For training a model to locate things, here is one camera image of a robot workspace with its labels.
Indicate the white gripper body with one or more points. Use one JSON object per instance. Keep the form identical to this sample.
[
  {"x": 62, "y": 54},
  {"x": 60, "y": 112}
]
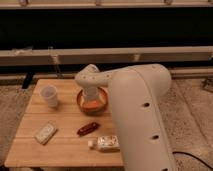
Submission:
[{"x": 90, "y": 93}]

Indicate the orange ceramic bowl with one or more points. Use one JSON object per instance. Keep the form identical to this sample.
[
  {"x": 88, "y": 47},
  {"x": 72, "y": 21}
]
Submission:
[{"x": 94, "y": 106}]

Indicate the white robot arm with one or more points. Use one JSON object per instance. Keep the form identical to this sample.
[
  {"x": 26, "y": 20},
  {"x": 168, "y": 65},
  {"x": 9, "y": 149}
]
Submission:
[{"x": 132, "y": 96}]

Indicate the brown snack bar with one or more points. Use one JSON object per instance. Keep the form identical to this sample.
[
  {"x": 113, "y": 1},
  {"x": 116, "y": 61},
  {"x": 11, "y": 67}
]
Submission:
[{"x": 88, "y": 128}]

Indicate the translucent plastic cup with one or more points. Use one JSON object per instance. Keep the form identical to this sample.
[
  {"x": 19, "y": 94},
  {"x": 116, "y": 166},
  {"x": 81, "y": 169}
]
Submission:
[{"x": 49, "y": 95}]

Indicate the clear plastic bottle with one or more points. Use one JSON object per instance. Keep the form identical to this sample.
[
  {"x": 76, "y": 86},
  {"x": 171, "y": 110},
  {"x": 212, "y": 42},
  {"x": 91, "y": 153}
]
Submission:
[{"x": 104, "y": 144}]

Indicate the wooden table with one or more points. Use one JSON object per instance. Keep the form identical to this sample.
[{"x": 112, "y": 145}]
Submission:
[{"x": 66, "y": 148}]

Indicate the white rectangular packet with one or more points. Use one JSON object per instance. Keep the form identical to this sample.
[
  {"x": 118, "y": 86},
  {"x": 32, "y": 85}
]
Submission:
[{"x": 45, "y": 133}]

